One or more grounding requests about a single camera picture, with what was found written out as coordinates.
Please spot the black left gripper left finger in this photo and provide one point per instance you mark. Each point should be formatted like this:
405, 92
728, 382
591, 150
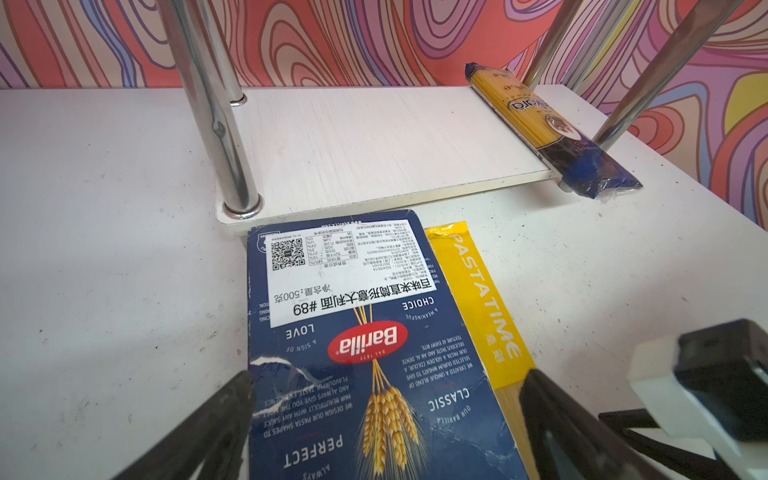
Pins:
208, 444

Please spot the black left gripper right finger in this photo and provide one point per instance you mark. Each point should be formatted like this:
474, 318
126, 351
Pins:
568, 442

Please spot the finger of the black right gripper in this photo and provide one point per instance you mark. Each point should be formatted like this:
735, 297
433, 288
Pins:
690, 465

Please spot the yellow Pastatime spaghetti pack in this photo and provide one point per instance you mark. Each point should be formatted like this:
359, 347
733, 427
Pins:
504, 355

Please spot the dark blue Barilla pasta box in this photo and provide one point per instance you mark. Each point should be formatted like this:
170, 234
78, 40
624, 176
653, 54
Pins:
361, 362

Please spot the clear blue spaghetti pack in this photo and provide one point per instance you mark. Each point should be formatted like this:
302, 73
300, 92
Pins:
582, 166

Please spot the white two-tier shelf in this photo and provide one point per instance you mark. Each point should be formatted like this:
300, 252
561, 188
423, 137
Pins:
289, 154

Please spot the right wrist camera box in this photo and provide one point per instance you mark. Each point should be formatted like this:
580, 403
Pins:
710, 384

